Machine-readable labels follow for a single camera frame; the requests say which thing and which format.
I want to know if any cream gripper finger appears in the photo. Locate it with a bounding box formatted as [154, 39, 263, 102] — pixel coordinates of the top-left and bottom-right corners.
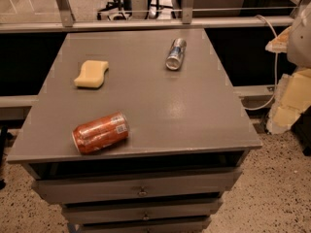
[266, 69, 311, 134]
[265, 26, 292, 53]

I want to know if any red coke can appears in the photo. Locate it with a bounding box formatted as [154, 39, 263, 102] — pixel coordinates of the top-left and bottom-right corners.
[72, 112, 129, 154]

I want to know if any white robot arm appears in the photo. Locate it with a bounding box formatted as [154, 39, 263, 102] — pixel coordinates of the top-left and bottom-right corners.
[265, 4, 311, 134]

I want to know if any silver blue slim can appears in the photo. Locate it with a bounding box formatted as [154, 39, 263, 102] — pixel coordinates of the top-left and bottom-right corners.
[165, 38, 187, 71]

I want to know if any top grey drawer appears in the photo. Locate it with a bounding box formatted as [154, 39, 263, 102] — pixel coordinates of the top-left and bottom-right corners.
[33, 168, 242, 204]

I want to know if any grey drawer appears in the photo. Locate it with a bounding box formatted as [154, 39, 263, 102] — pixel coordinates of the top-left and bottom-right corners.
[33, 168, 242, 204]
[81, 216, 211, 233]
[62, 197, 223, 224]

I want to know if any grey drawer cabinet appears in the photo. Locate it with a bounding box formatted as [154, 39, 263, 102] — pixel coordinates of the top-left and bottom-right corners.
[6, 27, 263, 233]

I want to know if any black office chair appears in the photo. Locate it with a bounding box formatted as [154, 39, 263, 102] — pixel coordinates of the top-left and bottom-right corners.
[93, 0, 133, 21]

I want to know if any bottom grey drawer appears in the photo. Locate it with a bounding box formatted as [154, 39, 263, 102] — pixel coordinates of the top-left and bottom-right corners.
[81, 216, 211, 233]

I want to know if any yellow sponge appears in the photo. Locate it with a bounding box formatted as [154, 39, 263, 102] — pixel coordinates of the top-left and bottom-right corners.
[74, 60, 109, 88]

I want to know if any middle grey drawer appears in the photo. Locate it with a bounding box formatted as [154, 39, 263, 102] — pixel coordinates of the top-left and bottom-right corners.
[62, 197, 223, 224]

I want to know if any white cable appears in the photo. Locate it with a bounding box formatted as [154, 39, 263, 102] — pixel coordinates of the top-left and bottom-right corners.
[243, 14, 280, 112]

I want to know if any metal window rail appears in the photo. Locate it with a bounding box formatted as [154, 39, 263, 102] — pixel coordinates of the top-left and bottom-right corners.
[0, 17, 294, 34]

